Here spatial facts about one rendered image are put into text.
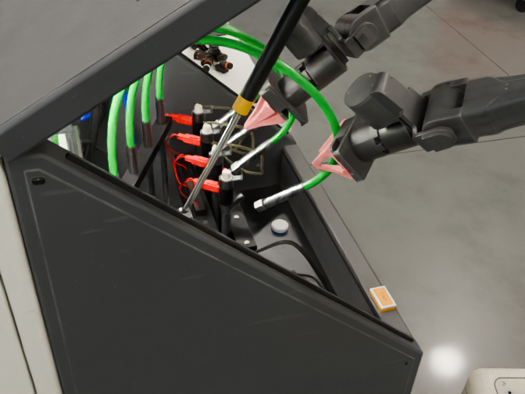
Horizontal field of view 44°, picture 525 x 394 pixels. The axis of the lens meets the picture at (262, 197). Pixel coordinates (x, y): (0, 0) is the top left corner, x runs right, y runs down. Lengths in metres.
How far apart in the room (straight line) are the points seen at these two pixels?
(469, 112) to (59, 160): 0.50
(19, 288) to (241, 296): 0.28
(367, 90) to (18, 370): 0.58
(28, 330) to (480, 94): 0.63
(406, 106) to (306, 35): 0.23
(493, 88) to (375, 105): 0.15
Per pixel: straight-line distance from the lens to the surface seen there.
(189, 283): 0.83
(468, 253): 2.84
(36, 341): 0.87
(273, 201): 1.09
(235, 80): 1.78
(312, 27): 1.05
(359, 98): 0.88
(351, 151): 0.97
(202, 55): 1.86
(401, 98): 0.89
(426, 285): 2.64
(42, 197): 0.71
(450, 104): 0.88
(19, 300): 0.81
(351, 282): 1.28
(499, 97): 0.85
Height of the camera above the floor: 1.83
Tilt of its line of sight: 39 degrees down
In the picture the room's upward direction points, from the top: 3 degrees clockwise
